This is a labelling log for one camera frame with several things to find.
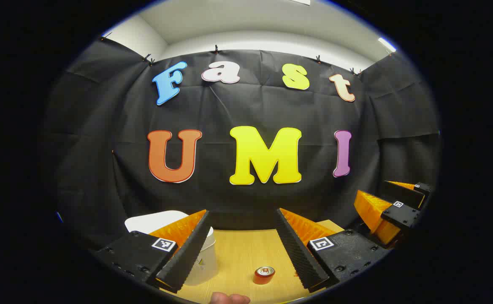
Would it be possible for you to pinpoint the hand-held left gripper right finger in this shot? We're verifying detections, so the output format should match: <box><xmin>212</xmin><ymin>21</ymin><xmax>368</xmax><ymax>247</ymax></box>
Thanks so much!
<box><xmin>276</xmin><ymin>207</ymin><xmax>393</xmax><ymax>293</ymax></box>

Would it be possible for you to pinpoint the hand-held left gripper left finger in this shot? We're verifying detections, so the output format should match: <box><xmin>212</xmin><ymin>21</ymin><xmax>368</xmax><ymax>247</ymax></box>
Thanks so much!
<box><xmin>96</xmin><ymin>209</ymin><xmax>214</xmax><ymax>294</ymax></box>

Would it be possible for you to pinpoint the red pop can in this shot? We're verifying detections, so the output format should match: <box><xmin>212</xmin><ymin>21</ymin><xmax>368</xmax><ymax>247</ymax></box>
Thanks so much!
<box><xmin>254</xmin><ymin>266</ymin><xmax>276</xmax><ymax>285</ymax></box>

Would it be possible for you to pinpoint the white desktop garbage bin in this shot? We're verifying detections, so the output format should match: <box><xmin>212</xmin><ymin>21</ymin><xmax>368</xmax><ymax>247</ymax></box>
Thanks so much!
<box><xmin>124</xmin><ymin>210</ymin><xmax>218</xmax><ymax>287</ymax></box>

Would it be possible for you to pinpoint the wooden desktop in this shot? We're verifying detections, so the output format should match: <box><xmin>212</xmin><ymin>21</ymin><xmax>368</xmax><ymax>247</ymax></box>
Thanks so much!
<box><xmin>162</xmin><ymin>220</ymin><xmax>344</xmax><ymax>304</ymax></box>

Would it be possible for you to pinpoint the black backdrop cloth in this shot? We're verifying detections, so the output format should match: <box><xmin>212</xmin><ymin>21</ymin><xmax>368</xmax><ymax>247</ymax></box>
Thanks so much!
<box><xmin>40</xmin><ymin>37</ymin><xmax>441</xmax><ymax>250</ymax></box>

